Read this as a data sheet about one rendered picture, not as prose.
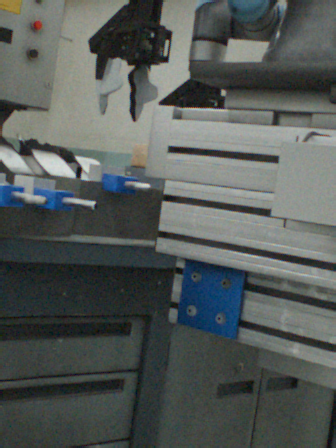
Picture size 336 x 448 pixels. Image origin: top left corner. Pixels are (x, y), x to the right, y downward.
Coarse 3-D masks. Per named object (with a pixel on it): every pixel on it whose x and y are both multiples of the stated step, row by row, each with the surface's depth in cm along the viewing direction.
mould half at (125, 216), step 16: (0, 144) 141; (0, 160) 135; (16, 160) 137; (48, 160) 144; (80, 160) 152; (32, 176) 126; (48, 176) 123; (64, 176) 119; (80, 192) 116; (96, 192) 118; (112, 192) 120; (144, 192) 125; (80, 208) 116; (112, 208) 121; (128, 208) 123; (144, 208) 125; (80, 224) 117; (96, 224) 119; (112, 224) 121; (128, 224) 124; (144, 224) 126
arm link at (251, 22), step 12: (228, 0) 128; (240, 0) 127; (252, 0) 127; (264, 0) 127; (276, 0) 130; (240, 12) 128; (252, 12) 127; (264, 12) 129; (240, 24) 136; (252, 24) 132; (264, 24) 135
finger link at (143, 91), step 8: (136, 72) 122; (144, 72) 121; (128, 80) 122; (136, 80) 122; (144, 80) 121; (136, 88) 122; (144, 88) 122; (152, 88) 120; (136, 96) 122; (144, 96) 122; (152, 96) 121; (136, 104) 123; (136, 112) 123; (136, 120) 123
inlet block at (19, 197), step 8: (0, 176) 98; (0, 184) 93; (8, 184) 96; (0, 192) 93; (8, 192) 93; (16, 192) 94; (0, 200) 93; (8, 200) 94; (16, 200) 94; (24, 200) 93; (32, 200) 92; (40, 200) 91
